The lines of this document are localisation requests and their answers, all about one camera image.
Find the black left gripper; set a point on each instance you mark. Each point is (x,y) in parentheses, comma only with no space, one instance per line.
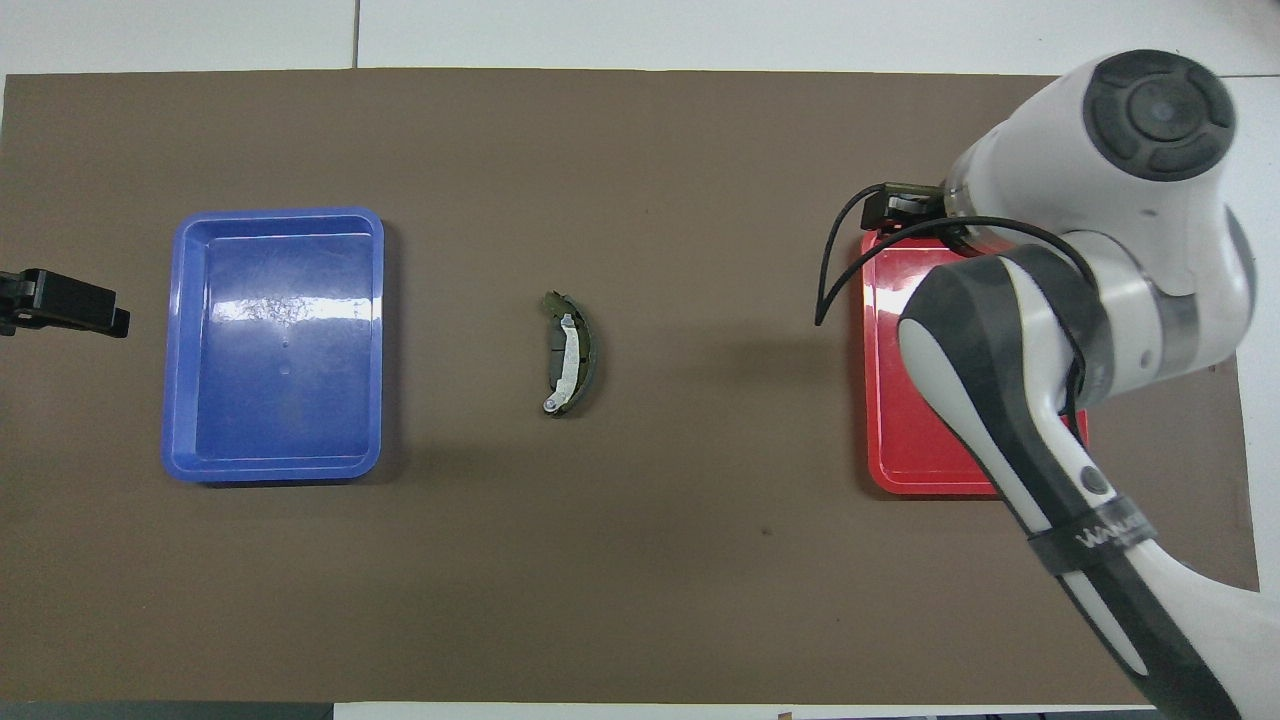
(65,298)

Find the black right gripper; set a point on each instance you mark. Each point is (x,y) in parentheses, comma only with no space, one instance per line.
(915,208)

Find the curved brake shoe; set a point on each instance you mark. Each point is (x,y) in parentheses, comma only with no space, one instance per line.
(570,350)

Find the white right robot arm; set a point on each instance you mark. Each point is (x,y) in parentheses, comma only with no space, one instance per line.
(1130,230)

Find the blue plastic tray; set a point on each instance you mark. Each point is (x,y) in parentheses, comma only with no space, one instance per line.
(280,400)

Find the red plastic tray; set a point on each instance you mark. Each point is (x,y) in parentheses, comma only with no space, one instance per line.
(885,400)

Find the brown table mat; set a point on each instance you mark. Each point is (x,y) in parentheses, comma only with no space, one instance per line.
(640,150)

